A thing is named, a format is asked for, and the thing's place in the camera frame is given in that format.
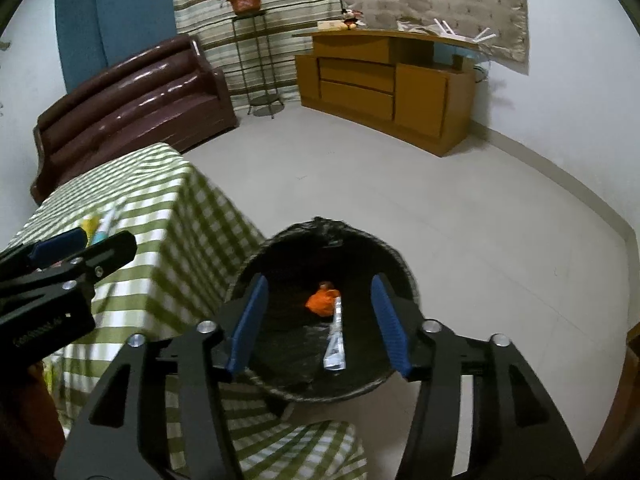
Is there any brown wooden door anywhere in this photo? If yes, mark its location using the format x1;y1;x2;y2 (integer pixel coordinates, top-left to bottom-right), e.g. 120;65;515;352
585;324;639;479

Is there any blue curtain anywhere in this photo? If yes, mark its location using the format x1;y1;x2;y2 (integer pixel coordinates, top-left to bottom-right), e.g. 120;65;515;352
54;0;178;91

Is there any striped green curtain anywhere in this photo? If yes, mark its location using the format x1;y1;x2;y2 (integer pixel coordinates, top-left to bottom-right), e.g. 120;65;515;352
172;0;341;110

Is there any dark red leather sofa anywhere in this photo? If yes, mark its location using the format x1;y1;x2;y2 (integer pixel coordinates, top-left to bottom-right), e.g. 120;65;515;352
30;35;239;205

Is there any green checkered tablecloth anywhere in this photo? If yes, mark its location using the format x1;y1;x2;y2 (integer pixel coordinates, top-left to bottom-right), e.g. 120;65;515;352
13;143;367;479

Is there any orange wrapper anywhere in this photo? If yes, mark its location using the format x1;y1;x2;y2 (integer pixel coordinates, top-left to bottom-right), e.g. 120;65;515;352
305;282;341;318

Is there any tissue box on cabinet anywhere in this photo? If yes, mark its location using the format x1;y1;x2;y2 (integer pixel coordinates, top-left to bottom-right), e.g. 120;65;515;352
317;20;348;32

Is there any black lined wicker trash bin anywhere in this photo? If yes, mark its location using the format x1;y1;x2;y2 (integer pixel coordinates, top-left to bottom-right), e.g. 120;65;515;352
226;217;420;403

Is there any black metal plant stand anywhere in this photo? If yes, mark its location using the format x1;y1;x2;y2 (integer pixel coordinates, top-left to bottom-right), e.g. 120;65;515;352
231;10;284;119

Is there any white wifi router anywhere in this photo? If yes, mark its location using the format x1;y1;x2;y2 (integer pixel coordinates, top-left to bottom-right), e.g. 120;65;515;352
432;17;498;45

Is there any Mickey Mouse plush toy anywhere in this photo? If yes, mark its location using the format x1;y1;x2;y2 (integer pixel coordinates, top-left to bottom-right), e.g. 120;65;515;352
342;9;366;30

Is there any wooden TV cabinet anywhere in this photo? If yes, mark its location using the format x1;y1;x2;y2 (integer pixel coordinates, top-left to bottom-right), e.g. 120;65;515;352
295;29;478;156

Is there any yellow snack wrapper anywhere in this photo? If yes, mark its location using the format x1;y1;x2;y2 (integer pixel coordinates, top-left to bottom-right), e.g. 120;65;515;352
79;214;101;247

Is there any white teal tube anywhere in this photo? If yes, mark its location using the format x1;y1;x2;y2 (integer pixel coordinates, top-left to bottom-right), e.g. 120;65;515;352
91;206;117;245

